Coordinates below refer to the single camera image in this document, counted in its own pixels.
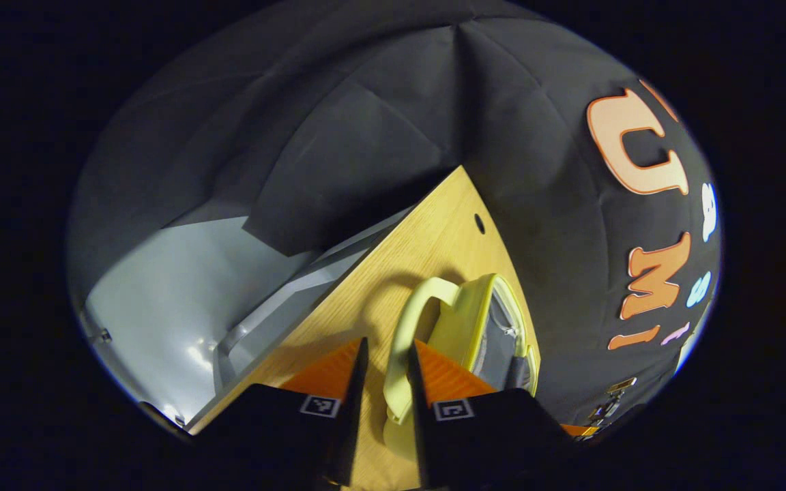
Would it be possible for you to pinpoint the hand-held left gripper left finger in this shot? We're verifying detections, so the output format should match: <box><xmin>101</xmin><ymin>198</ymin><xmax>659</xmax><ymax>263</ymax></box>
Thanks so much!
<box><xmin>192</xmin><ymin>336</ymin><xmax>370</xmax><ymax>488</ymax></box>

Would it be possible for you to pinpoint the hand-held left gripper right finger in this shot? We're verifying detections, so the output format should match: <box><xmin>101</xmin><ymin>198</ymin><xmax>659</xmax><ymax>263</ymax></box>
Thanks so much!
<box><xmin>407</xmin><ymin>340</ymin><xmax>575</xmax><ymax>489</ymax></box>

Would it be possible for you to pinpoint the cream yellow small suitcase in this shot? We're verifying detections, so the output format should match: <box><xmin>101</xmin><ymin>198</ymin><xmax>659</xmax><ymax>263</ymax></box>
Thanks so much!
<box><xmin>381</xmin><ymin>273</ymin><xmax>542</xmax><ymax>466</ymax></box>

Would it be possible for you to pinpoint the grey metal table frame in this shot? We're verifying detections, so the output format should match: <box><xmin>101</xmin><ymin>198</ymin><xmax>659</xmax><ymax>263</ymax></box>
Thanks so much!
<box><xmin>212</xmin><ymin>205</ymin><xmax>416</xmax><ymax>403</ymax></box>

